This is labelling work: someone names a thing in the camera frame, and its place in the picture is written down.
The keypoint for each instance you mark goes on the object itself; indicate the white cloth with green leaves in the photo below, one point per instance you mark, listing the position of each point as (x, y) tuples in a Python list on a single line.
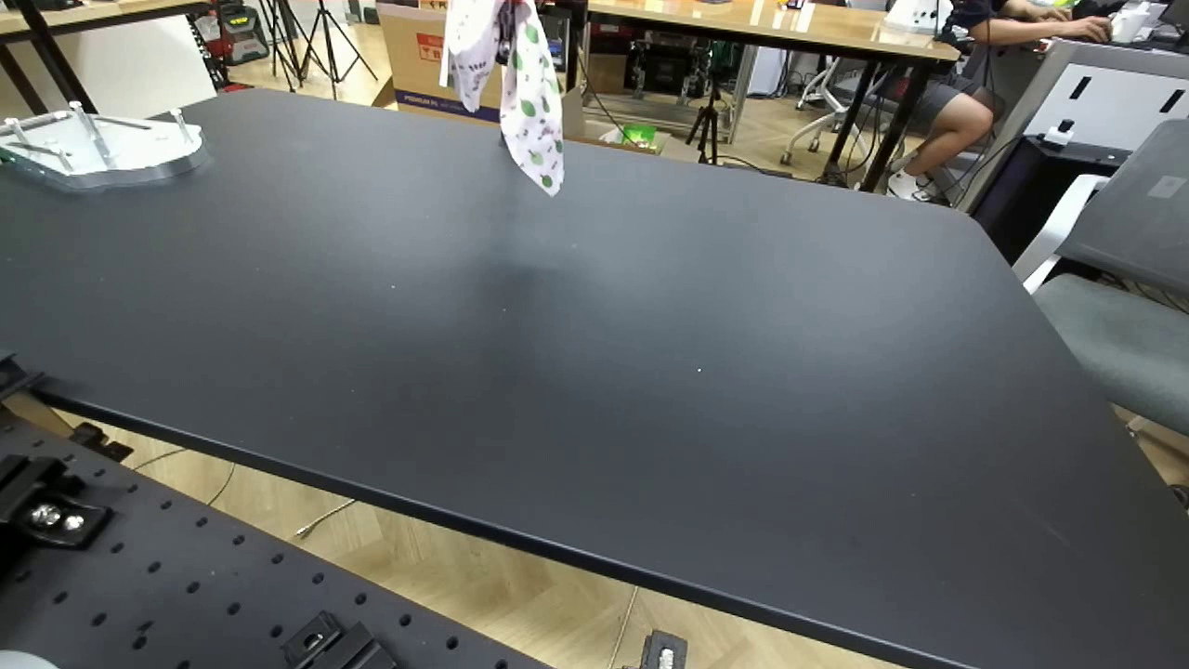
[(529, 112)]

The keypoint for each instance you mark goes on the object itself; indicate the green object on floor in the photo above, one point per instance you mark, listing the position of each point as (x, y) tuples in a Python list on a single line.
[(641, 134)]

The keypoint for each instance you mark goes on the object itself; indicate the small black tripod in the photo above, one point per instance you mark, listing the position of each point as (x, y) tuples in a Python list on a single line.
[(707, 124)]

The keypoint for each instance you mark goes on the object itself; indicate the brown cardboard box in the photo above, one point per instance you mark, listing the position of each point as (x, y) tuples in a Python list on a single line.
[(415, 56)]

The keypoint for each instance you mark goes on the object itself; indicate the white office chair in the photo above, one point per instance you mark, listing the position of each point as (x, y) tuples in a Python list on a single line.
[(835, 85)]

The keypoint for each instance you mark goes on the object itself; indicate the long wooden table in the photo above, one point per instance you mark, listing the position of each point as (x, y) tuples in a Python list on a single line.
[(767, 26)]

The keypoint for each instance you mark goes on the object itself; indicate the tall black tripod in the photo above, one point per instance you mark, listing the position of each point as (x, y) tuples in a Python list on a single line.
[(326, 39)]

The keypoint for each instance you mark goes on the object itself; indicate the seated person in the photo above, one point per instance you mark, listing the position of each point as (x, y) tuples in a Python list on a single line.
[(953, 117)]

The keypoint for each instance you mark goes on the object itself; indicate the black perforated mounting board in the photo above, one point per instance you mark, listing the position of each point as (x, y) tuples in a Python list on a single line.
[(163, 580)]

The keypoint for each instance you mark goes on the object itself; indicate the black table edge clamp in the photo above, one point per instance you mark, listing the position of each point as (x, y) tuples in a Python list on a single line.
[(98, 440)]

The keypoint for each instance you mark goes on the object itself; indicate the grey office chair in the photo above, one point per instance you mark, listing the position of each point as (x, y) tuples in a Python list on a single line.
[(1119, 320)]

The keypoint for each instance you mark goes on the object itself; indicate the white board panel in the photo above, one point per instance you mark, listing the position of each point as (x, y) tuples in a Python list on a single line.
[(144, 69)]

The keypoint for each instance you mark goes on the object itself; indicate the grey slotted panel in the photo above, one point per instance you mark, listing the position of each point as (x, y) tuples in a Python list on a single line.
[(1118, 106)]

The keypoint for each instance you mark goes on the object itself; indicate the wooden table with black leg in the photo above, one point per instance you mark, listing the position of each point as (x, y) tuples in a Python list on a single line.
[(75, 12)]

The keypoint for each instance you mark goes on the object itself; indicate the white bag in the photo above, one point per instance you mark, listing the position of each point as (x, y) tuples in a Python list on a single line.
[(1139, 21)]

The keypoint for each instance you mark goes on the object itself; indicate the black square bracket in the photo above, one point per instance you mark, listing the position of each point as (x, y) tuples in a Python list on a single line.
[(335, 645)]

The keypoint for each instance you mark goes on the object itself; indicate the black bracket with silver bolts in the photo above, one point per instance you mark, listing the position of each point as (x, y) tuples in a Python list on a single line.
[(53, 519)]

